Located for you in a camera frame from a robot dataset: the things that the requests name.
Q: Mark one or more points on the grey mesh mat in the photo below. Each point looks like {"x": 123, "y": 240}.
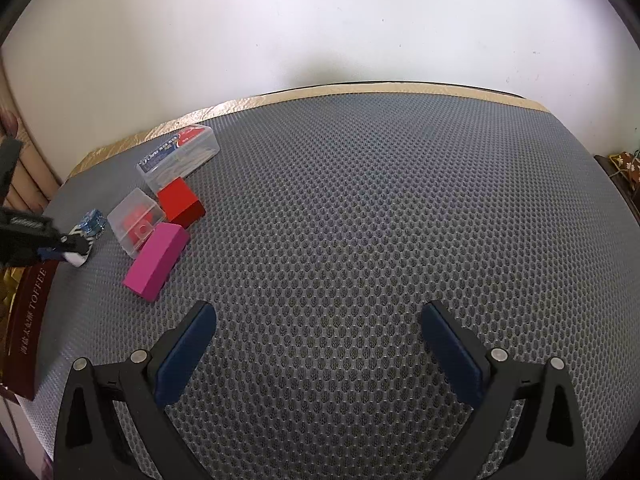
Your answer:
{"x": 350, "y": 210}

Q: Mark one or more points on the pink block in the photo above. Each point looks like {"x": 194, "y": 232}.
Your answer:
{"x": 156, "y": 261}

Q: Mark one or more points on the blue dice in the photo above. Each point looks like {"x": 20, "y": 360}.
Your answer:
{"x": 94, "y": 222}

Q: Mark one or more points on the red tin box gold inside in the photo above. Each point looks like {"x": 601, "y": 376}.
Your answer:
{"x": 27, "y": 320}

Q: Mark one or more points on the clear plastic box printed label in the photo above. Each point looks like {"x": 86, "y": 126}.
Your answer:
{"x": 177, "y": 154}

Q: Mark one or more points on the brown floral cloth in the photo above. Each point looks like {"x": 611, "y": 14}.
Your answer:
{"x": 627, "y": 165}

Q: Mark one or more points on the gold bed cloth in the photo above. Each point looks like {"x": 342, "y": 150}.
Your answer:
{"x": 125, "y": 142}

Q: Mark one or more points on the red block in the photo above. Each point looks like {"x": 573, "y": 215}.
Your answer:
{"x": 182, "y": 203}

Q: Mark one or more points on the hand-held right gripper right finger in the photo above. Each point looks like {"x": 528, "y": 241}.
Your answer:
{"x": 455, "y": 355}

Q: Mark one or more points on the small clear box red contents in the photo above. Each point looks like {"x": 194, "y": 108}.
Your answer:
{"x": 134, "y": 220}

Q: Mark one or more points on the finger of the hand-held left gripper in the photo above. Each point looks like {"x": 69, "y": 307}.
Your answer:
{"x": 50, "y": 256}
{"x": 27, "y": 237}

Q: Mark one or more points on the blue white candy wrapper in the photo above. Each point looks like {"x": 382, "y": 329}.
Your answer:
{"x": 80, "y": 254}

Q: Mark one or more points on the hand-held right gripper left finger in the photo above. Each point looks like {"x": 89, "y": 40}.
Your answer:
{"x": 185, "y": 355}

